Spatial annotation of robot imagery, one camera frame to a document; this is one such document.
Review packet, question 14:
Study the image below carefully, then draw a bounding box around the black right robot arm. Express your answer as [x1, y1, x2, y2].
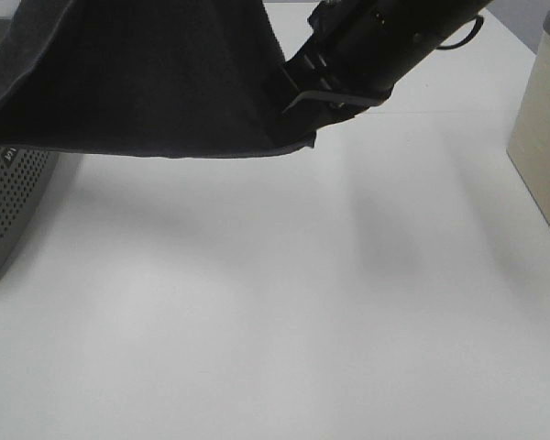
[265, 0, 486, 145]

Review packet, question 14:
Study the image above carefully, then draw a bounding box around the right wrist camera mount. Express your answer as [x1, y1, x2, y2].
[281, 89, 392, 112]

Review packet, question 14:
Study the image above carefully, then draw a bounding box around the grey perforated plastic basket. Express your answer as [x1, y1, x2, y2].
[0, 8, 72, 273]

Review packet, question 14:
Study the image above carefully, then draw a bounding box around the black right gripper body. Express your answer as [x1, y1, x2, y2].
[260, 0, 391, 148]

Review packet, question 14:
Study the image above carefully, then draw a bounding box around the beige fabric bin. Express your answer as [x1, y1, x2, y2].
[507, 11, 550, 227]

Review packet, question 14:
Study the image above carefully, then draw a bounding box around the dark grey towel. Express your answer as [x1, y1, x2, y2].
[0, 1, 315, 159]

